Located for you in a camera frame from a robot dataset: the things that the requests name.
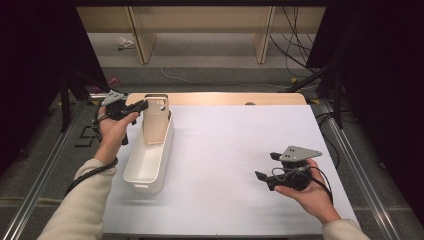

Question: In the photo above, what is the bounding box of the bundle of black cables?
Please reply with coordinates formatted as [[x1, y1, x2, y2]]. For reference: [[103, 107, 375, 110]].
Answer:
[[269, 5, 322, 78]]

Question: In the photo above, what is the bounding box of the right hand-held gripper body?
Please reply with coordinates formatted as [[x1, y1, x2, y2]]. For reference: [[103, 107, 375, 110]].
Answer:
[[267, 145, 323, 192]]

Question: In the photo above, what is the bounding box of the wooden shelf unit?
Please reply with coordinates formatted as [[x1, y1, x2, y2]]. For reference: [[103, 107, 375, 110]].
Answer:
[[75, 5, 327, 65]]

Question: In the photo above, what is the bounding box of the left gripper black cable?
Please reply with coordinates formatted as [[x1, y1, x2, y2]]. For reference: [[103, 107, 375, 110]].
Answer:
[[64, 156, 120, 198]]

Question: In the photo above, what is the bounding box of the person's right hand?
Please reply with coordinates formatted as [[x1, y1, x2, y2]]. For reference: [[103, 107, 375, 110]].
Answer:
[[274, 158, 342, 225]]

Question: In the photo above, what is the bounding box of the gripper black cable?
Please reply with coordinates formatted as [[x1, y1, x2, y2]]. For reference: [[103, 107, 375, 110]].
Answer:
[[271, 165, 334, 205], [64, 156, 120, 198]]

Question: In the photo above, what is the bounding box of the person's left hand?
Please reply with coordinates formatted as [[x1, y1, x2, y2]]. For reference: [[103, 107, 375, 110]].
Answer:
[[94, 109, 140, 164]]

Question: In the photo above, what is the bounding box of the black floor cable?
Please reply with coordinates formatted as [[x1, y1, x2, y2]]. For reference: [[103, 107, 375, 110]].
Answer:
[[314, 111, 342, 169]]

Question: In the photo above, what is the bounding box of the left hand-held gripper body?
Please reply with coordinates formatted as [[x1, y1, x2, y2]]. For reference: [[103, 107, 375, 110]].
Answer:
[[100, 89, 135, 122]]

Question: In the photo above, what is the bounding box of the black metal stand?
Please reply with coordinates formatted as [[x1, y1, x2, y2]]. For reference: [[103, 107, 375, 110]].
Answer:
[[59, 70, 129, 134], [278, 61, 346, 130]]

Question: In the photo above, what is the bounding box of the dark curtain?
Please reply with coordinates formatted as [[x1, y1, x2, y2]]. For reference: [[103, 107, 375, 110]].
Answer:
[[305, 0, 424, 219], [0, 0, 109, 176]]

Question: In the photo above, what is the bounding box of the beige phone case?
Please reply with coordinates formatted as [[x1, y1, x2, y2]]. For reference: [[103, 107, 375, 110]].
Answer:
[[143, 94, 170, 145]]

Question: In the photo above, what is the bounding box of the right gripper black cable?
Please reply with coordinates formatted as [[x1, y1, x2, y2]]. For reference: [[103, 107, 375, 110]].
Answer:
[[271, 165, 334, 205]]

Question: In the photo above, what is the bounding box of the white storage box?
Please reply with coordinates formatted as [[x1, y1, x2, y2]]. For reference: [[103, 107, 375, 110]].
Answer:
[[122, 109, 175, 195]]

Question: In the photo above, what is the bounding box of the pink item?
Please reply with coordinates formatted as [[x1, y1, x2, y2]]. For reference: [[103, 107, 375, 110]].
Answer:
[[91, 77, 122, 95]]

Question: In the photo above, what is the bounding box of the aluminium floor rail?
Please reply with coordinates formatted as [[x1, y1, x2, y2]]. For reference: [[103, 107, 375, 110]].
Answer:
[[0, 99, 85, 240], [318, 99, 401, 240]]

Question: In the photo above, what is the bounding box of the crumpled white paper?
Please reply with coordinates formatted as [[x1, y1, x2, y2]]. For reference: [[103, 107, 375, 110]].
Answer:
[[117, 36, 136, 51]]

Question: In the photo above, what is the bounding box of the white table sheet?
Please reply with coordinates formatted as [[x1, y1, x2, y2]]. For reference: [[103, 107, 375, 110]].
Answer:
[[103, 104, 359, 236]]

